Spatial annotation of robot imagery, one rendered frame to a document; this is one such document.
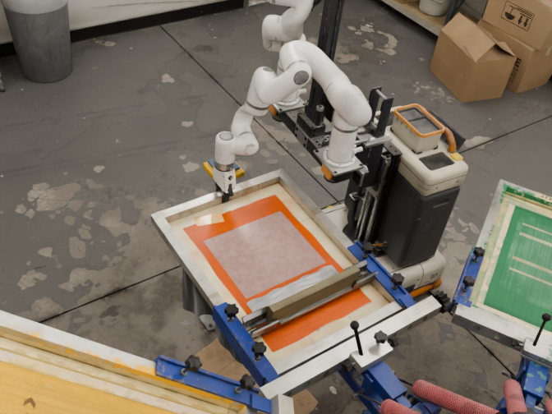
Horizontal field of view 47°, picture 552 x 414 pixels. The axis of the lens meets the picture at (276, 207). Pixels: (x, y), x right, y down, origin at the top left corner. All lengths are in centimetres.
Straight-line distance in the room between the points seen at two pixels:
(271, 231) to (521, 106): 343
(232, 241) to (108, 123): 238
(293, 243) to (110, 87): 287
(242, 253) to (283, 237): 18
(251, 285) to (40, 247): 178
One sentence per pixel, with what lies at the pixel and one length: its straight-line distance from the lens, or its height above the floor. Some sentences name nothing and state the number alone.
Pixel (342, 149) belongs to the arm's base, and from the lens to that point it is 238.
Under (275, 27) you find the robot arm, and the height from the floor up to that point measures 151.
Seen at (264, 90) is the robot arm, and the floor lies 152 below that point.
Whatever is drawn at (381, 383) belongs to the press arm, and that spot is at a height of 104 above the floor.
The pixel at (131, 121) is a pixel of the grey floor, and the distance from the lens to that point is 453.
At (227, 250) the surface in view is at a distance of 227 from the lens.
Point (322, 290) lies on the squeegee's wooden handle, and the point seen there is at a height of 106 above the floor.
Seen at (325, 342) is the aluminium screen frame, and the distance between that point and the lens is 203.
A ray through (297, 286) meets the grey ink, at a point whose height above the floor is 97.
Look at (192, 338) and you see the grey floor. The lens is 322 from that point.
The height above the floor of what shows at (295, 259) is 97.
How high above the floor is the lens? 264
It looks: 43 degrees down
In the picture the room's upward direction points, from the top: 7 degrees clockwise
